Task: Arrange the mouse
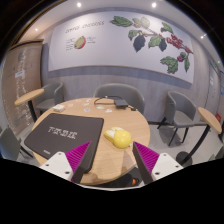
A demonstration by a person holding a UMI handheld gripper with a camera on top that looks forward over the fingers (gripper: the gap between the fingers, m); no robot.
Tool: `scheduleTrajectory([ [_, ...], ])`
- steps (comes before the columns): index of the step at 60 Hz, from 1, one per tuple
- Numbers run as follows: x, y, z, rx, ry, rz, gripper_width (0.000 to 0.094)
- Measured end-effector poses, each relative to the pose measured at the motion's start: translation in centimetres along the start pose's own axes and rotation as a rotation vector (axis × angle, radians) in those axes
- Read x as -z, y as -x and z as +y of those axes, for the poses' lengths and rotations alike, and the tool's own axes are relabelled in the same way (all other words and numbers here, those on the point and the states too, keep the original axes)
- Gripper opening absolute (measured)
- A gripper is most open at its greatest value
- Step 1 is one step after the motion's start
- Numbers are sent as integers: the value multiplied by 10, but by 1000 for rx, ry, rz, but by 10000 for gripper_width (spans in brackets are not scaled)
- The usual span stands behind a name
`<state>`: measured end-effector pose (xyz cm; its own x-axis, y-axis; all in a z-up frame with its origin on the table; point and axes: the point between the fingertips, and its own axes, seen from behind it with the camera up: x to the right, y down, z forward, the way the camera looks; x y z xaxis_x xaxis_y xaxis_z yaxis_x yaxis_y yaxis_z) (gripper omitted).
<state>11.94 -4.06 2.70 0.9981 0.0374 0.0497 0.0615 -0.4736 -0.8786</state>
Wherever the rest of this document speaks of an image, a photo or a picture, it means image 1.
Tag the grey door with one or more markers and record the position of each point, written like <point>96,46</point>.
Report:
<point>212,86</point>

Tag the round wooden side table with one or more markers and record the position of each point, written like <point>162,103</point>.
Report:
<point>209,119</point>
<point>28,96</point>

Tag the black flat device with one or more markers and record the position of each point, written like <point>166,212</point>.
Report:
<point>120,102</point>

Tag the grey upholstered chair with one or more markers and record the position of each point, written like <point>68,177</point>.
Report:
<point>116,90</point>
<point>8,143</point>
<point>50,96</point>
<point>180,106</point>

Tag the ceiling spot lights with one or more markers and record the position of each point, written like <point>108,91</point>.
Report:
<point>153,5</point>

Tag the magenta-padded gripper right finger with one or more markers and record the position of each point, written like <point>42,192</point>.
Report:
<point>163,165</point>

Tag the coffee plant wall mural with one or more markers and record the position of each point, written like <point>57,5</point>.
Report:
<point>110,46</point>

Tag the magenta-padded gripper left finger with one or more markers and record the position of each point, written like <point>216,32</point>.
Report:
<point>58,164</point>

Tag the wooden wall board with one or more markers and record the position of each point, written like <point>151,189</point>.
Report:
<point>20,86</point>

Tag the small paper sticker card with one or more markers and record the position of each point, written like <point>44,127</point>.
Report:
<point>88,100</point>
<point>86,104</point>
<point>100,107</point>
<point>109,110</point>
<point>87,110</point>

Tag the dark grey mouse pad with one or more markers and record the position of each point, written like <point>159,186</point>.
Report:
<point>63,133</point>

